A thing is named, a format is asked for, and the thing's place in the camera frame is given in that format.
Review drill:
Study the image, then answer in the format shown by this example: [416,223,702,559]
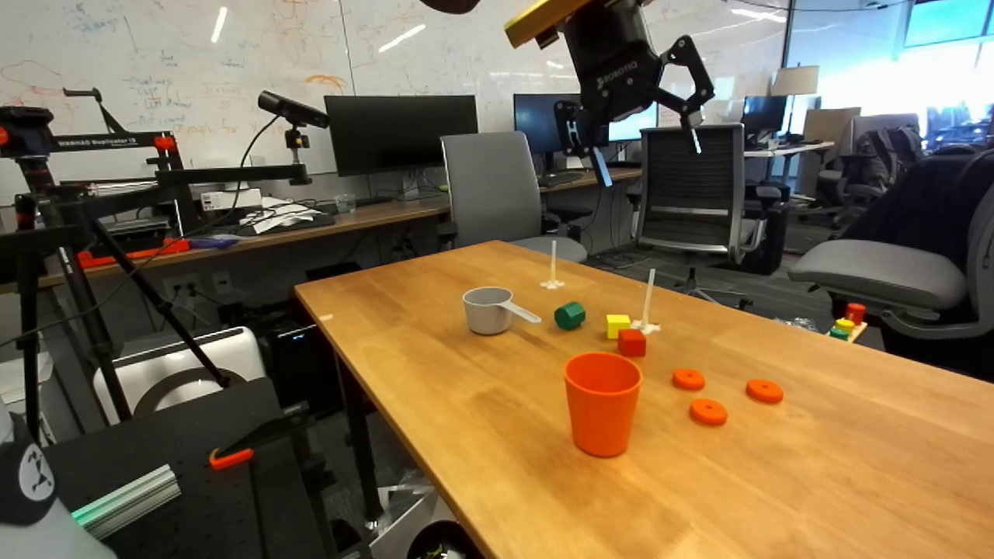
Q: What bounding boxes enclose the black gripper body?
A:
[562,0,665,124]

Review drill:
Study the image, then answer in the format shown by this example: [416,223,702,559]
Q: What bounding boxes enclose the green block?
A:
[552,298,591,334]

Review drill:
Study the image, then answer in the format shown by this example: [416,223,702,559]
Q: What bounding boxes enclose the grey measuring cup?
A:
[461,287,544,340]

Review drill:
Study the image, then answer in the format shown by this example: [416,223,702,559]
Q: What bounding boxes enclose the orange plastic cup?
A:
[562,351,647,461]

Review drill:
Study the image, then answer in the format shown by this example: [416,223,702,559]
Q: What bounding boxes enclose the black computer monitor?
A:
[324,93,482,177]
[511,89,591,162]

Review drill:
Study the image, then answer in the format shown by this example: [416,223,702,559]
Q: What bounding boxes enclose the white lamp shade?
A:
[772,62,822,104]

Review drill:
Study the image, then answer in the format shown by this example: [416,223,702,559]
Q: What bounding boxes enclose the dark mesh office chair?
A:
[634,122,751,257]

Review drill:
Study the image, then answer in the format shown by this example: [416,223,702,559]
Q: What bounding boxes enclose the grey high-back office chair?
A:
[439,130,591,263]

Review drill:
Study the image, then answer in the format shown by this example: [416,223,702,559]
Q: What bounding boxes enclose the orange-red block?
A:
[614,327,648,359]

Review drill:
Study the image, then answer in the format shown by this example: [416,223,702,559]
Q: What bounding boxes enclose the orange disc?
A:
[688,398,731,428]
[667,368,707,395]
[743,376,787,408]

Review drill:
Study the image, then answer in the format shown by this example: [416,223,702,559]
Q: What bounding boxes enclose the long wooden desk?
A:
[36,165,647,294]

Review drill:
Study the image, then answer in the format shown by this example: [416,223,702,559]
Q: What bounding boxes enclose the grey padded office chair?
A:
[789,152,994,348]

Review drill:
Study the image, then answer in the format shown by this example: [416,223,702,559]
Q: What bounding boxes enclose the colourful stacking toy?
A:
[827,300,872,344]

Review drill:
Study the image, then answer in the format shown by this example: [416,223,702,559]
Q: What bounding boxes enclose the white paper pile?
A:
[235,203,325,235]

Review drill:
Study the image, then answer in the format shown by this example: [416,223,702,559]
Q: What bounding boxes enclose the white computer case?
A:
[91,324,270,428]

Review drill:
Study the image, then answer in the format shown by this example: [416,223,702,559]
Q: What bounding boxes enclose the black tripod rig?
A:
[0,85,315,447]

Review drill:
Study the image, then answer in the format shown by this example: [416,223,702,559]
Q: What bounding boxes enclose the silver tube with green light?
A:
[67,464,186,543]

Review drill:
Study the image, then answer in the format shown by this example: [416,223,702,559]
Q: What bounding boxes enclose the black cap with logo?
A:
[0,431,63,527]

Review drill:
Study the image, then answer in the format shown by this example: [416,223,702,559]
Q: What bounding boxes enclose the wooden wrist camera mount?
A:
[503,0,598,50]

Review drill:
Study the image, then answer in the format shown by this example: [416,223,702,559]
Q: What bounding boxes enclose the black camera on boom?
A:
[255,86,335,134]

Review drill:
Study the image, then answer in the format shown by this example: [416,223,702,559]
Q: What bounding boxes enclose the orange-handled clamp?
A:
[204,444,259,474]

